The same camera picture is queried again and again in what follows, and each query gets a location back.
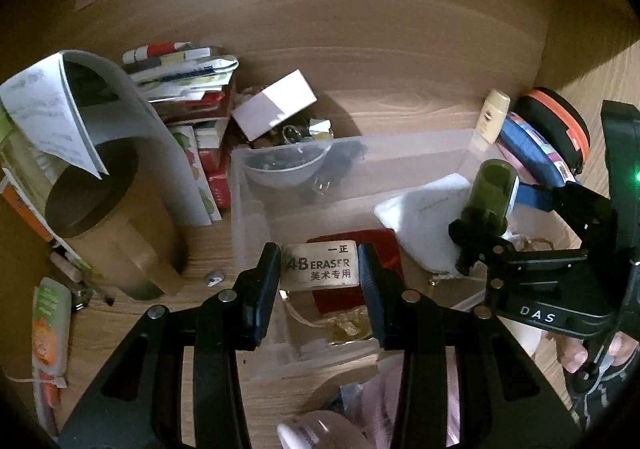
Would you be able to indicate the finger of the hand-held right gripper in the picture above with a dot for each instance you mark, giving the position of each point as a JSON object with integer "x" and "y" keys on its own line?
{"x": 475, "y": 241}
{"x": 590, "y": 214}

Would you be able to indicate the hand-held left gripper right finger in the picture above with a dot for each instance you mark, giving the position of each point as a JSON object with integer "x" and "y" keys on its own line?
{"x": 374, "y": 294}

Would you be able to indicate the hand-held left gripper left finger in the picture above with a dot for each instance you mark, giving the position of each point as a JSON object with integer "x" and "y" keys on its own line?
{"x": 264, "y": 294}

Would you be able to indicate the dark green bottle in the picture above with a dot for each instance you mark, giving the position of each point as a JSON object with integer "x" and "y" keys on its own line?
{"x": 492, "y": 194}

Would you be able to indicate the white rectangular eraser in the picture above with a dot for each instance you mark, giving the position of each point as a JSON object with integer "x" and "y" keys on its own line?
{"x": 320, "y": 265}

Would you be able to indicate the clear plastic container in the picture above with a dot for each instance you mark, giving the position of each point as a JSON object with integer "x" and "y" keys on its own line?
{"x": 250, "y": 209}

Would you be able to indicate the person's right hand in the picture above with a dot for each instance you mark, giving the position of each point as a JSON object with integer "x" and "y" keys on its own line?
{"x": 575, "y": 358}

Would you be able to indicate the red pouch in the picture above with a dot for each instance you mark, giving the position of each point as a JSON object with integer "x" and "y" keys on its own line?
{"x": 385, "y": 254}

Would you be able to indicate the gold wrapper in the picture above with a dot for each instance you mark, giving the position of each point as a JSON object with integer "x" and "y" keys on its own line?
{"x": 345, "y": 324}

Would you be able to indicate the white pouch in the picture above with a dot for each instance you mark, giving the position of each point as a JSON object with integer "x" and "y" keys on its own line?
{"x": 425, "y": 219}

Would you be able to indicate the blue case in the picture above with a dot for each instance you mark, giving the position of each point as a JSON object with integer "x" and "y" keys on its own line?
{"x": 530, "y": 154}

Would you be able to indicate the orange and black case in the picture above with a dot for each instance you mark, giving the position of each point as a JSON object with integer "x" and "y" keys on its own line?
{"x": 555, "y": 124}

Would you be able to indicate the white bowl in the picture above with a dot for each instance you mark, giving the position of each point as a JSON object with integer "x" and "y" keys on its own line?
{"x": 285, "y": 174}

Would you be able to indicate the small cream bottle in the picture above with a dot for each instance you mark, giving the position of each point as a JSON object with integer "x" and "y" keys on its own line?
{"x": 492, "y": 116}

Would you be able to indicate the black plug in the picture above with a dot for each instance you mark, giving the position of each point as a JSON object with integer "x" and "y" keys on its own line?
{"x": 345, "y": 154}

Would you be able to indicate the brown pitcher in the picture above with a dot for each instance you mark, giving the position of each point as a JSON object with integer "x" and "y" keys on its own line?
{"x": 110, "y": 249}

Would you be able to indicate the bunch of keys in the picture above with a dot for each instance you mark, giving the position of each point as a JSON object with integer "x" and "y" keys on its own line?
{"x": 295, "y": 133}

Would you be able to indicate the white cardboard box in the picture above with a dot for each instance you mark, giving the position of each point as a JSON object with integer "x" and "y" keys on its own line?
{"x": 272, "y": 106}

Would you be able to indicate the orange and green tube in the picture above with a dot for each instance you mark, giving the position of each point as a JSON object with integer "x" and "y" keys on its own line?
{"x": 50, "y": 329}

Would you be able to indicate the stack of books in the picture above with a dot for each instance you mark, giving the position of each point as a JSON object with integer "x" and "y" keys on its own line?
{"x": 185, "y": 89}

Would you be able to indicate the orange box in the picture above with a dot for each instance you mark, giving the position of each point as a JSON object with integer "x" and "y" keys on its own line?
{"x": 15, "y": 211}

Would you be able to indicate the open white booklet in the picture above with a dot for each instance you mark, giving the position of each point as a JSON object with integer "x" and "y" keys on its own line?
{"x": 45, "y": 114}

